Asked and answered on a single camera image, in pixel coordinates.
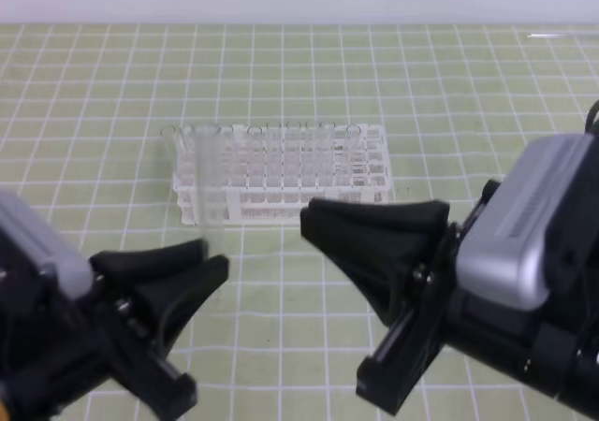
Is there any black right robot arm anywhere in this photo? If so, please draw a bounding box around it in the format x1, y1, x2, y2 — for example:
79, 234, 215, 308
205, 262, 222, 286
300, 180, 598, 418

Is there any white test tube rack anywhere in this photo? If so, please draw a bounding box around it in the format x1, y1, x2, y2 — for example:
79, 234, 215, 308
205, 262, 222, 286
161, 122, 392, 226

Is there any clear glass test tube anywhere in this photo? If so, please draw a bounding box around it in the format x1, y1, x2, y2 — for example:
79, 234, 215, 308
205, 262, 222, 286
195, 125, 225, 256

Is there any clear tube at rack right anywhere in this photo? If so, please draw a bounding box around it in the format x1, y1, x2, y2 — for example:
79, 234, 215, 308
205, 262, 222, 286
344, 123, 361, 182

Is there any green checked tablecloth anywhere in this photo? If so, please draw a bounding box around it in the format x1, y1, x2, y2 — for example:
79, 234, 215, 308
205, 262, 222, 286
1, 24, 598, 420

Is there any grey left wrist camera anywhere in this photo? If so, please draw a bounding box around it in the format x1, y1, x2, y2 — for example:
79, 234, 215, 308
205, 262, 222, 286
1, 190, 94, 300

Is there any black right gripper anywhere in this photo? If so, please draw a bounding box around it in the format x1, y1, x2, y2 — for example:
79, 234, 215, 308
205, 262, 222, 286
299, 177, 599, 416

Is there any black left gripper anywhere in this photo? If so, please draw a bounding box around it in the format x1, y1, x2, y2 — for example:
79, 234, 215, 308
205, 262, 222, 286
1, 239, 229, 420

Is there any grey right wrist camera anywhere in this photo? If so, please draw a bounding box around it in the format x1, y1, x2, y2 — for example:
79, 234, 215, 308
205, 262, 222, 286
455, 134, 598, 312

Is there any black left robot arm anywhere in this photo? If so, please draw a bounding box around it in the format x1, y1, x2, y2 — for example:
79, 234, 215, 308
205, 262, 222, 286
1, 240, 229, 420

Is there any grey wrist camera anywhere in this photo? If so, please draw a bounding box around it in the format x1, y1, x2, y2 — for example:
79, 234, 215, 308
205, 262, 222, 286
1, 190, 94, 300
455, 134, 598, 312

